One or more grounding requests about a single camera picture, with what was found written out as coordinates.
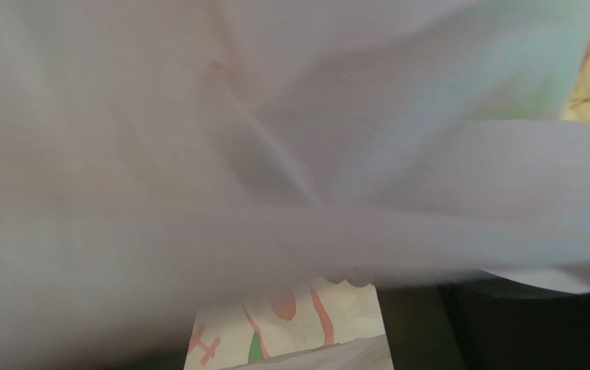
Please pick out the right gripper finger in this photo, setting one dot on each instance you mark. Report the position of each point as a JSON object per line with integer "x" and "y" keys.
{"x": 487, "y": 324}

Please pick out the pink plastic bag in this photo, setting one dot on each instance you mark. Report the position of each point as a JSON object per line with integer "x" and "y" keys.
{"x": 157, "y": 157}

